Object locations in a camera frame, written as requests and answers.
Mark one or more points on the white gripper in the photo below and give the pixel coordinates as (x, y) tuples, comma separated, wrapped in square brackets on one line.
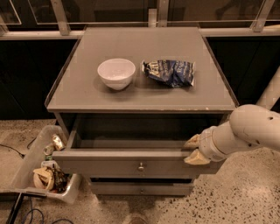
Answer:
[(206, 144)]

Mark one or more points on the grey top drawer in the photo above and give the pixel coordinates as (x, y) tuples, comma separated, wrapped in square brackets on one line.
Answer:
[(138, 146)]

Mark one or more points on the grey drawer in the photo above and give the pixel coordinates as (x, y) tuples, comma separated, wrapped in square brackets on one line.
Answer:
[(138, 146), (134, 188)]

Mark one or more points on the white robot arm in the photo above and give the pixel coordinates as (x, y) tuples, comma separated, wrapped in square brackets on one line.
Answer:
[(249, 127)]

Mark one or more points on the grey drawer cabinet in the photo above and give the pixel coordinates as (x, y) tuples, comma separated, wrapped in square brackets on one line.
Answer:
[(79, 90)]

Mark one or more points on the grey bottom drawer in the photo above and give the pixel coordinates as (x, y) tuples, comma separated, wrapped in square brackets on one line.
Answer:
[(134, 188)]

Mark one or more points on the blue crumpled chip bag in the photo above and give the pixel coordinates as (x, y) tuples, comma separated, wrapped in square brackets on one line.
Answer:
[(173, 73)]

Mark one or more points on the white ceramic bowl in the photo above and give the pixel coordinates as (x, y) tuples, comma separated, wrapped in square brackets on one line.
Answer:
[(116, 73)]

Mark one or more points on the crushed can in bin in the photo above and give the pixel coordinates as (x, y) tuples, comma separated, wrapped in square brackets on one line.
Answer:
[(57, 142)]

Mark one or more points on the beige crumpled wrapper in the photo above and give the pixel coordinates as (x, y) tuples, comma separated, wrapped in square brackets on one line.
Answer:
[(43, 178)]

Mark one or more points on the clear plastic bin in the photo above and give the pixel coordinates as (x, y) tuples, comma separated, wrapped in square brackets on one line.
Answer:
[(22, 182)]

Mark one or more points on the black bar on floor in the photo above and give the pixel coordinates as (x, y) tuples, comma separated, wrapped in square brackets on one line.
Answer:
[(18, 199)]

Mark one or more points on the metal window frame rail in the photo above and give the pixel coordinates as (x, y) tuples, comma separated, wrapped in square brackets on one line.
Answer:
[(68, 19)]

